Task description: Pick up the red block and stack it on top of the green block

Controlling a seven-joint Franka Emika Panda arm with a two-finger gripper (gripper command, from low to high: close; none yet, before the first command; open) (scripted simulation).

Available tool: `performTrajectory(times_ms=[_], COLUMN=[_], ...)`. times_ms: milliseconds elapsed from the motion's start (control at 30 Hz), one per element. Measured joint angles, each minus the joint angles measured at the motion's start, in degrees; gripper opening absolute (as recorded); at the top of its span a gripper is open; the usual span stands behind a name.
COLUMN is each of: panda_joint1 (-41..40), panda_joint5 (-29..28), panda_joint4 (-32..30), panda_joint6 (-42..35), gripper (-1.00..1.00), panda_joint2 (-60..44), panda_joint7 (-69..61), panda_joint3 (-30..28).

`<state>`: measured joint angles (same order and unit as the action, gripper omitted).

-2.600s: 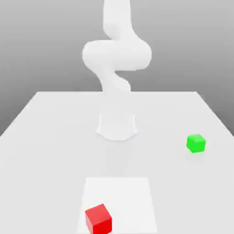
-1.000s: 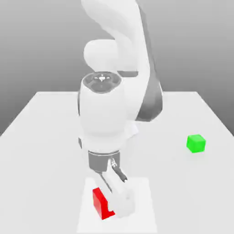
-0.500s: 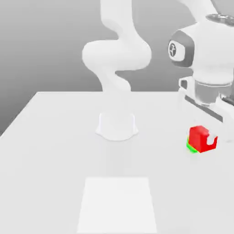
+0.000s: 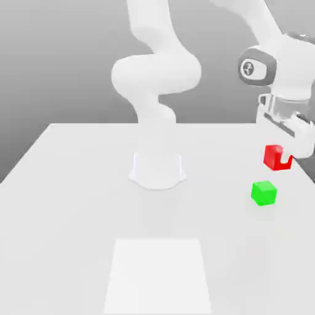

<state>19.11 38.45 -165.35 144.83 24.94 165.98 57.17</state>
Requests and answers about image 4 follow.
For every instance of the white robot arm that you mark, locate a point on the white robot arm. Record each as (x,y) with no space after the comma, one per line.
(157,73)

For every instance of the small red cube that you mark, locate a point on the small red cube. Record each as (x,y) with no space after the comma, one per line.
(272,157)

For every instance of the small green cube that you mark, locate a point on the small green cube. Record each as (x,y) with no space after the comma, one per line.
(263,193)

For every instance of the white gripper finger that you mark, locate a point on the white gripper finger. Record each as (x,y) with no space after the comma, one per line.
(287,155)

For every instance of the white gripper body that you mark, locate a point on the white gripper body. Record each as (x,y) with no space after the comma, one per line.
(301,140)

